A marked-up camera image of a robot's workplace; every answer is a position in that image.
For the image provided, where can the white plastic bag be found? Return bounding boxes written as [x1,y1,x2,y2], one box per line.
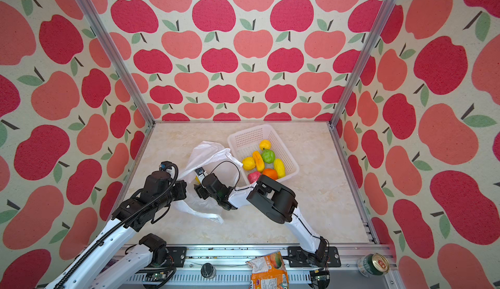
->
[172,141,242,224]

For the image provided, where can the red toy apple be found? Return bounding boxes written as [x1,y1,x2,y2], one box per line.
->
[247,171,261,184]

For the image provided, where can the yellow toy pear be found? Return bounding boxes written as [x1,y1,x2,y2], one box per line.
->
[242,157,256,171]

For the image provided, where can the orange toy fruit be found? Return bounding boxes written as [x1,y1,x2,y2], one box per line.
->
[262,169,279,180]

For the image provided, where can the green toy fruit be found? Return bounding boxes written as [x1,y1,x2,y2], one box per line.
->
[261,149,276,164]

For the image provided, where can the yellow toy lemon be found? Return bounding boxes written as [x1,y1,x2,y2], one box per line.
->
[273,159,286,178]

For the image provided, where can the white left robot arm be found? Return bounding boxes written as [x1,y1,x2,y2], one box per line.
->
[47,162,187,288]

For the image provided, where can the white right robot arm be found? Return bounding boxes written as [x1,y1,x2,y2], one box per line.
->
[194,173,329,268]

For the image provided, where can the orange snack bag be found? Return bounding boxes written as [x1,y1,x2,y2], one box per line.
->
[246,252,289,289]

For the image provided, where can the white plastic mesh basket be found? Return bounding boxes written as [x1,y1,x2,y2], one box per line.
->
[227,124,299,182]

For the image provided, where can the black round knob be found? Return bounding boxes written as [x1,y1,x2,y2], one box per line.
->
[201,262,216,279]

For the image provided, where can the green drink can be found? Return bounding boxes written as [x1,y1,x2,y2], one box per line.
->
[357,253,390,278]

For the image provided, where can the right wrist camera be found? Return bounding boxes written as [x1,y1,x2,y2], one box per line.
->
[195,167,207,178]

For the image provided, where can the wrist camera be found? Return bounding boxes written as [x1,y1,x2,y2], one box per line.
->
[159,161,174,171]
[195,167,207,178]

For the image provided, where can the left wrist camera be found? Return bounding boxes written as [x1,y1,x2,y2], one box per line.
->
[159,161,174,171]

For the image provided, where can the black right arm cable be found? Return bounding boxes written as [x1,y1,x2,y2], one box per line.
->
[209,161,325,251]

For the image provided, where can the aluminium front rail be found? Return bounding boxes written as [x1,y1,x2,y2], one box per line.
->
[119,243,405,288]

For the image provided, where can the aluminium frame post left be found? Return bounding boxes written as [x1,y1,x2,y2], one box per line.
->
[75,0,156,127]

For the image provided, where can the aluminium frame post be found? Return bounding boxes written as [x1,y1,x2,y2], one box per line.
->
[75,0,156,127]
[328,0,398,130]

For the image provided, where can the aluminium frame post right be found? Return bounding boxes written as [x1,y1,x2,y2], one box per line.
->
[328,0,398,130]

